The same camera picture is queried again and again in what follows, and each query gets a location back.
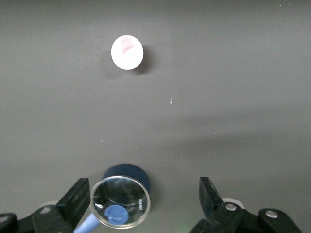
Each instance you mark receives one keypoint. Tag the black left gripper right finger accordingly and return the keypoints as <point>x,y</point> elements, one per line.
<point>218,216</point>

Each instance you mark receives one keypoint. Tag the dark blue saucepan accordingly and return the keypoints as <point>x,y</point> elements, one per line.
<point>126,170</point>

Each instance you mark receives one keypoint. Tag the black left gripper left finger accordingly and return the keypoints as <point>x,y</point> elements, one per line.
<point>60,216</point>

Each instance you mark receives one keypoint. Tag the dark grey table cloth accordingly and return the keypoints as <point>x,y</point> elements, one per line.
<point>218,72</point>

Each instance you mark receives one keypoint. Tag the glass lid with blue knob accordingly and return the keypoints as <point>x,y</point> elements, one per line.
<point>116,194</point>

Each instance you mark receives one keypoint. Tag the pink plastic cup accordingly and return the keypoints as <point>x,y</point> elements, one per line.
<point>127,52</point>

